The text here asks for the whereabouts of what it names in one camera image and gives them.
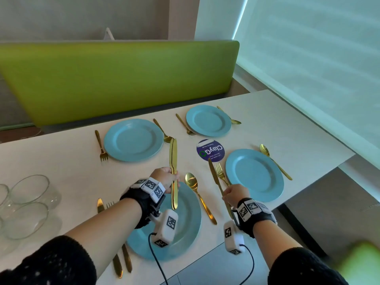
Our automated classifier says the gold spoon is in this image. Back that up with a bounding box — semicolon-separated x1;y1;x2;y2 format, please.
185;172;218;225
216;105;242;125
259;143;293;181
153;118;174;143

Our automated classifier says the wide white roller blind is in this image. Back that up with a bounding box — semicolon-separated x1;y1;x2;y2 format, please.
234;0;380;152

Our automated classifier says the gold fork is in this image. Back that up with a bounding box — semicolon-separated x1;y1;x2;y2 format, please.
106;201;133;274
214;162;231;187
95;130;108;162
175;113;197;136

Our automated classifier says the black camera cable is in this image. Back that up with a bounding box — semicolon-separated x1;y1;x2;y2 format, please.
239;244;255;285
147;233;170;285

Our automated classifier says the green chair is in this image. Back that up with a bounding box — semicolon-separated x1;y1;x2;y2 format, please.
338;240;380;285

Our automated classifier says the narrow white roller blind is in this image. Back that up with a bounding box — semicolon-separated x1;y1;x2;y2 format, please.
194;0;249;41

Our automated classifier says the light blue plate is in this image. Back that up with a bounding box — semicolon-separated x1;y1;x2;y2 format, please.
127;181;202;262
103;118;164;162
225;148;285;203
186;104;232;138

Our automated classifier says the green bench backrest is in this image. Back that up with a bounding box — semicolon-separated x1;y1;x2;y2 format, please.
0;40;240;127

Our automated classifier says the person's right hand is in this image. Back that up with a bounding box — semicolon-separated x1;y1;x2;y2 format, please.
222;184;251;210

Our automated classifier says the gold table knife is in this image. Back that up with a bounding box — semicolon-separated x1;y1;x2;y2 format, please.
97;198;124;279
208;157;235;220
169;138;179;210

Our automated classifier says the person's left forearm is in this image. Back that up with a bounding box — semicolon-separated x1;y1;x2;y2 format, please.
0;198;143;285

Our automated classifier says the round purple table sticker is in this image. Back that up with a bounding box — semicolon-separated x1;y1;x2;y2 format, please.
196;139;225;162

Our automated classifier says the person's left hand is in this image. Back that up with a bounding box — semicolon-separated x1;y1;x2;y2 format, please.
150;167;181;194

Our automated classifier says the black wrist strap with markers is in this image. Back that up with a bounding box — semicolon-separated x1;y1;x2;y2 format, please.
120;177;166;230
232;198;278;238

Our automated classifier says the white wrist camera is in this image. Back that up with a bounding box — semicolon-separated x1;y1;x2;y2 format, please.
223;220;246;255
150;208;179;248

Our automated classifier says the clear glass bowl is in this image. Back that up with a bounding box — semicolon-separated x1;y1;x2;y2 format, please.
8;174;62;212
0;183;10;206
0;202;49;241

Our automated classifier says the person's right forearm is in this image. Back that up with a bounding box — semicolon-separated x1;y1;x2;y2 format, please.
252;219;349;285

